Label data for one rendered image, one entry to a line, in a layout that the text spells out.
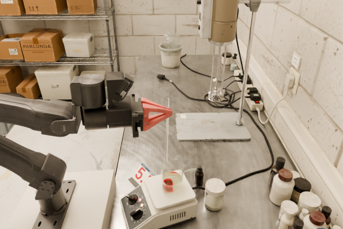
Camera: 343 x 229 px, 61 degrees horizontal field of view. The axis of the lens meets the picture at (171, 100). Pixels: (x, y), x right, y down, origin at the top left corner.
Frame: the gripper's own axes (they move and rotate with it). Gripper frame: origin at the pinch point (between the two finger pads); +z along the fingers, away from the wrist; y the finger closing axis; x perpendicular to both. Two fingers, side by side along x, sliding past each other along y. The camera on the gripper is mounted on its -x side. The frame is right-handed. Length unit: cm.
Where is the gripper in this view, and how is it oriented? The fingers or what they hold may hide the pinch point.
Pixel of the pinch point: (168, 112)
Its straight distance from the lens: 71.8
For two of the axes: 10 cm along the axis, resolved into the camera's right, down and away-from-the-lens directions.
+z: 9.8, -0.6, 1.8
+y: -1.9, -4.9, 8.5
